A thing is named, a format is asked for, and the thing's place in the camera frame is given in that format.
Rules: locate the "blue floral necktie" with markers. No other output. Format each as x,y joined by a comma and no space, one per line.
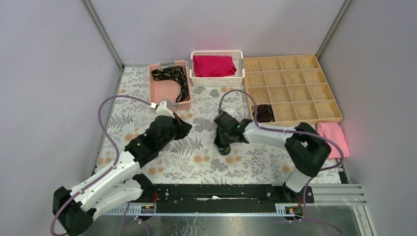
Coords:
224,150

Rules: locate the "pink folded cloth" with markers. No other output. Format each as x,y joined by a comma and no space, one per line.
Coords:
333,131

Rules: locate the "dark rolled necktie in tray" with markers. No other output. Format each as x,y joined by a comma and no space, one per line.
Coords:
263,113

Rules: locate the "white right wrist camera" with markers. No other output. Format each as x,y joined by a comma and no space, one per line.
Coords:
234,113

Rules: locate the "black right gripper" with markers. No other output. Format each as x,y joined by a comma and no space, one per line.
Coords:
223,140

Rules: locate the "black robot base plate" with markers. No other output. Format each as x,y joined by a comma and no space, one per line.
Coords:
221,198

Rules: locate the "white slotted cable duct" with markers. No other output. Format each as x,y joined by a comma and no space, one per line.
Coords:
132,210

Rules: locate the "floral table mat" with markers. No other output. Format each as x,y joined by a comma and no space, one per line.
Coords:
194,159

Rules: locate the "white plastic basket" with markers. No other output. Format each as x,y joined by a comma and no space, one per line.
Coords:
229,81

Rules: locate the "black gold necktie in basket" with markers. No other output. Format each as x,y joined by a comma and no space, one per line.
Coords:
177,74

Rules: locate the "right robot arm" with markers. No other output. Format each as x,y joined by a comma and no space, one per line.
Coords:
306,148

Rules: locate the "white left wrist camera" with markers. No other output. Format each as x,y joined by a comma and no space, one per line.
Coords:
162,108

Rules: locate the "wooden compartment tray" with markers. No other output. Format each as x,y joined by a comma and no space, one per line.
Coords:
295,86

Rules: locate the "red folded cloth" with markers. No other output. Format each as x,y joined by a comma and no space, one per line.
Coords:
214,66

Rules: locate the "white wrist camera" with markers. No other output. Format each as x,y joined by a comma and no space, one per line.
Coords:
234,113
162,108

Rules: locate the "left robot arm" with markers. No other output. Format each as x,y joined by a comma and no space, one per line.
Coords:
78,207

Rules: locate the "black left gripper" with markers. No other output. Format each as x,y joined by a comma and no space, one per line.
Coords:
177,126

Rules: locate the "pink plastic basket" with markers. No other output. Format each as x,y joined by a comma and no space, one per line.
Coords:
168,90

